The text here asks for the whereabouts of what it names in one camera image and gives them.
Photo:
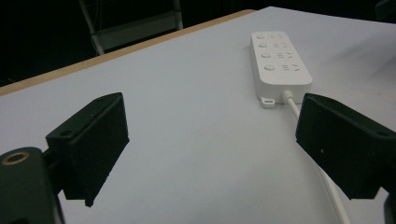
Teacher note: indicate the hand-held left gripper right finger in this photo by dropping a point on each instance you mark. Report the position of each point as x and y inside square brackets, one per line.
[345, 146]

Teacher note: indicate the metal chair frame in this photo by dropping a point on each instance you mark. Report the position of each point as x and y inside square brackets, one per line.
[134, 28]

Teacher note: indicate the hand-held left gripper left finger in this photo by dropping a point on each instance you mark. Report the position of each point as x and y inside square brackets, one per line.
[90, 146]

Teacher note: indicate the white power strip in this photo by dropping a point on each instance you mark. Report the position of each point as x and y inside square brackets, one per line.
[279, 63]

